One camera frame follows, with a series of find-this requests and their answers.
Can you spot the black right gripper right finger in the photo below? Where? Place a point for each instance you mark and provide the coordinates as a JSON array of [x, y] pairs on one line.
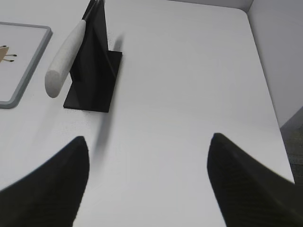
[[248, 193]]

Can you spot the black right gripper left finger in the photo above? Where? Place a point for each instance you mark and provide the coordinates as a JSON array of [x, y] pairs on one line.
[[50, 196]]

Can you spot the white cutting board grey rim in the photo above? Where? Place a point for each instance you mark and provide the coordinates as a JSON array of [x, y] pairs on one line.
[[21, 48]]

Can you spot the black knife stand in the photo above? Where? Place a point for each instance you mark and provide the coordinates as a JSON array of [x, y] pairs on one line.
[[95, 68]]

